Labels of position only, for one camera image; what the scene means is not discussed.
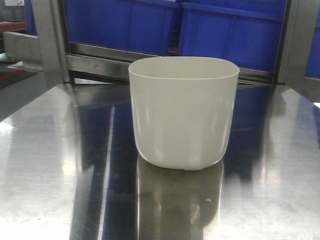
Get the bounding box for blue crate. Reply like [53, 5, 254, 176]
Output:
[305, 7, 320, 79]
[63, 0, 181, 56]
[24, 0, 37, 36]
[178, 0, 287, 72]

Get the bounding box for blue crate far left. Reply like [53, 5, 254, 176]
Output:
[24, 0, 37, 36]

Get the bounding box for steel shelf rack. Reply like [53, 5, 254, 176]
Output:
[3, 0, 320, 102]

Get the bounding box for white plastic bin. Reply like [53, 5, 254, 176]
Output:
[128, 56, 240, 171]

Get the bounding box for blue crate far right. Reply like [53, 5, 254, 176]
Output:
[305, 7, 320, 79]

